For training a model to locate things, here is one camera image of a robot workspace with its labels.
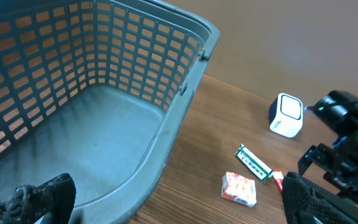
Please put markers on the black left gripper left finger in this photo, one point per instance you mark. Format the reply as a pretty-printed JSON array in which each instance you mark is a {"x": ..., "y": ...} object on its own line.
[{"x": 51, "y": 202}]

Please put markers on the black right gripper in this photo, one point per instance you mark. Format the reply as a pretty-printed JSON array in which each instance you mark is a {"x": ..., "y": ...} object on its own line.
[{"x": 339, "y": 171}]

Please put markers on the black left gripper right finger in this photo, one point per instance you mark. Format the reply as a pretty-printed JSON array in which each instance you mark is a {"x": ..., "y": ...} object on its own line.
[{"x": 306, "y": 202}]

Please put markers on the red snack stick packet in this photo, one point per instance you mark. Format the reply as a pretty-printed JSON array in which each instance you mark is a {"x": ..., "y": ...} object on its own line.
[{"x": 278, "y": 178}]

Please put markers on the green white gum box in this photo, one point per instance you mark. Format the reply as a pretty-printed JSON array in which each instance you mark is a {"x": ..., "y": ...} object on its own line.
[{"x": 261, "y": 171}]

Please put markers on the red white tissue pack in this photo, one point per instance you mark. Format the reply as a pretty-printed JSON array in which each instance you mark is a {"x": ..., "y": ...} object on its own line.
[{"x": 239, "y": 189}]

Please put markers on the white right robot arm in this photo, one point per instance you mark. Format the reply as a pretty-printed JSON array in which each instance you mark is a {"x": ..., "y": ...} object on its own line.
[{"x": 338, "y": 110}]

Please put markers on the white barcode scanner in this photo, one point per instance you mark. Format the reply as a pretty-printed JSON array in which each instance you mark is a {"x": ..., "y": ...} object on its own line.
[{"x": 285, "y": 115}]

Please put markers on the grey plastic shopping basket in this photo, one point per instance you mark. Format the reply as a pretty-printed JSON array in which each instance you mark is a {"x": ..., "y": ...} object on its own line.
[{"x": 98, "y": 90}]

